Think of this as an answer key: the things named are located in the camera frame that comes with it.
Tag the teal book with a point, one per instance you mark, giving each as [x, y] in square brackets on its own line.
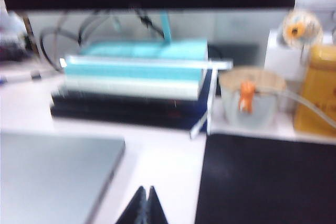
[131, 70]

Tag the black book stack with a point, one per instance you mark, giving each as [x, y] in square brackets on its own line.
[118, 108]

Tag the small desk fan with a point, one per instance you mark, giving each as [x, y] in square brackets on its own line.
[299, 28]

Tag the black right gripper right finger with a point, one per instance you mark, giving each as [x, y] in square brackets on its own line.
[156, 208]

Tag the white frame rack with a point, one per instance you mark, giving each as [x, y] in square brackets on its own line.
[212, 95]

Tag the white book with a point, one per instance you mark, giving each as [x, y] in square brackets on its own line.
[131, 89]

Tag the clear tube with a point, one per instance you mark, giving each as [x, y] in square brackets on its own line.
[302, 100]

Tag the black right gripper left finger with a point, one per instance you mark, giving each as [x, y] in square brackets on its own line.
[135, 208]

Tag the gray laptop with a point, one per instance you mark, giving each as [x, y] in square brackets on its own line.
[52, 171]

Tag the yellow jar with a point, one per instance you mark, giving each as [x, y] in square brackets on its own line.
[319, 85]

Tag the orange fox figure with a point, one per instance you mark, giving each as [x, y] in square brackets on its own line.
[246, 95]

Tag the white box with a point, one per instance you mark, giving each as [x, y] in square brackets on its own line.
[281, 58]

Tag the black mouse pad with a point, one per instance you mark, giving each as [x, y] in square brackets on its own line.
[265, 182]

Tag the gray paper cup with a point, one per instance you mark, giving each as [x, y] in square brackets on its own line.
[262, 108]

